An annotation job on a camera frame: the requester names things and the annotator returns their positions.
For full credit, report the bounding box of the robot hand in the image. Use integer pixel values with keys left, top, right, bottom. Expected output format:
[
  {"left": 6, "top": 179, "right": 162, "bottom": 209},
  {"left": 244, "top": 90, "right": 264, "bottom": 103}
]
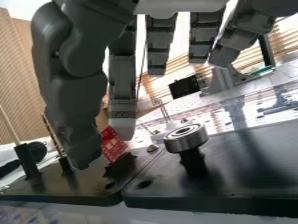
[{"left": 29, "top": 0, "right": 298, "bottom": 172}]

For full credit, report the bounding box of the red circuit board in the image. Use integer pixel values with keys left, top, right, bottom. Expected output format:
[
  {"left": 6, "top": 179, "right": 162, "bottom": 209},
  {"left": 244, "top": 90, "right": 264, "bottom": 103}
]
[{"left": 99, "top": 125, "right": 130, "bottom": 165}]

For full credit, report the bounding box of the thin brown rod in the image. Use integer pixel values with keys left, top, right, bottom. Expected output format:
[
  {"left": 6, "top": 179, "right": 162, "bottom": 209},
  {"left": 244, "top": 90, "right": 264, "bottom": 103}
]
[{"left": 39, "top": 114, "right": 69, "bottom": 162}]

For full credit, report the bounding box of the thin stick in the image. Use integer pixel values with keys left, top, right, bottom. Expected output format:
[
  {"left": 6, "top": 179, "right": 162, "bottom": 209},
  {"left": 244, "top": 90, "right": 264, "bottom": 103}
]
[{"left": 0, "top": 103, "right": 22, "bottom": 147}]

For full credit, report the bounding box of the black star-shaped holder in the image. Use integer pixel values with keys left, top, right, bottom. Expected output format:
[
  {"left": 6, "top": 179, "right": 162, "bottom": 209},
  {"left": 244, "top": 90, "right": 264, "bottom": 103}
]
[{"left": 102, "top": 151, "right": 139, "bottom": 180}]

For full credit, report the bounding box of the metal bearing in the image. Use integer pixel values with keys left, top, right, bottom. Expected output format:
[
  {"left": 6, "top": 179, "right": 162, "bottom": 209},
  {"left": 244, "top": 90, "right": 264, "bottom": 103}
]
[{"left": 162, "top": 123, "right": 208, "bottom": 154}]

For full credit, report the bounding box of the black plate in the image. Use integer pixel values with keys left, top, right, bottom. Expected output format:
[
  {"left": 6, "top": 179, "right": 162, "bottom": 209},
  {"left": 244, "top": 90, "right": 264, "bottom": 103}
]
[
  {"left": 0, "top": 145, "right": 156, "bottom": 208},
  {"left": 120, "top": 117, "right": 298, "bottom": 218}
]

